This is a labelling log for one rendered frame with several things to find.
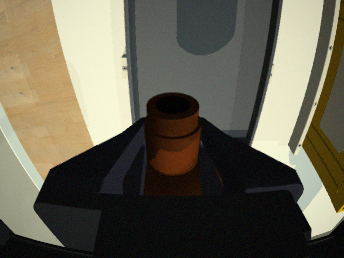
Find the yellow divided crate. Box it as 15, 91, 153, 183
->
302, 0, 344, 213

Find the brown glass bottle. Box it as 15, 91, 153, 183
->
143, 92, 202, 195

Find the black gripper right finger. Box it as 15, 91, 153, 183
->
198, 117, 304, 203

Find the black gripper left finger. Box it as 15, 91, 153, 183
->
41, 117, 147, 195

